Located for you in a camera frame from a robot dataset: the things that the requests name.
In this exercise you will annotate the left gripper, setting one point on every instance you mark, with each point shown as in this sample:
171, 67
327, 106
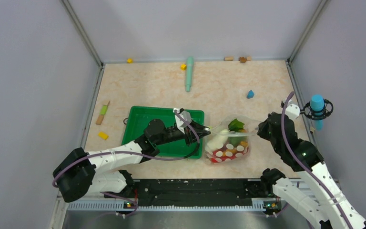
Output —
188, 132

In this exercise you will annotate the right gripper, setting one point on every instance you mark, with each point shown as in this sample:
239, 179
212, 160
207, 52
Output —
261, 130

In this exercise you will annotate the clear dotted zip bag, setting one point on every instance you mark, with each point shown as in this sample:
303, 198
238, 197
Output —
218, 157

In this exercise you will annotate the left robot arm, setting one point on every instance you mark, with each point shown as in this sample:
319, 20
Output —
82, 172

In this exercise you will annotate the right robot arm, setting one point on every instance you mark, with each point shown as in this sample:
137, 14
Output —
330, 209

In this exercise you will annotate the blue plastic piece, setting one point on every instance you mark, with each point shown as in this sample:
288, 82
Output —
250, 94

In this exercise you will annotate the blue microphone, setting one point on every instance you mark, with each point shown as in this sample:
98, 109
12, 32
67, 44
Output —
317, 104

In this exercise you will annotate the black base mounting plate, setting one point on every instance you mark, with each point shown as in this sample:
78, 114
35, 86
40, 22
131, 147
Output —
222, 192

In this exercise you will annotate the green plastic tray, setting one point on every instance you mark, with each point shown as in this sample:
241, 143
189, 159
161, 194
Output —
138, 119

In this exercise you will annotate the yellow cube near pen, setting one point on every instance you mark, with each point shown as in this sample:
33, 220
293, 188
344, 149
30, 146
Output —
183, 66

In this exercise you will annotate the mint green marker pen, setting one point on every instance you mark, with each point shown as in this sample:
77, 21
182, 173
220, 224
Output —
189, 73

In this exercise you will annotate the yellow lego brick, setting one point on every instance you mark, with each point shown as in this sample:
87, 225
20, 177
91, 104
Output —
103, 135

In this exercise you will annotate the wooden green block stick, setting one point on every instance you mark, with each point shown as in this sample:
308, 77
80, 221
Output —
102, 112

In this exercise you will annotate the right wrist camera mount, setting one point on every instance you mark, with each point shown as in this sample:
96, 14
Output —
292, 110

